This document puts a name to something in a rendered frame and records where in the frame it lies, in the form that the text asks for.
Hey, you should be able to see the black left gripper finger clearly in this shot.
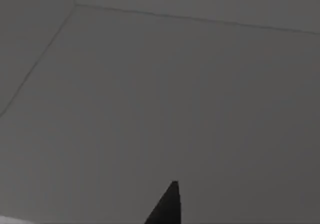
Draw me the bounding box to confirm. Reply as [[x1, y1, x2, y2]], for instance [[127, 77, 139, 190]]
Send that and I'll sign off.
[[143, 180, 183, 224]]

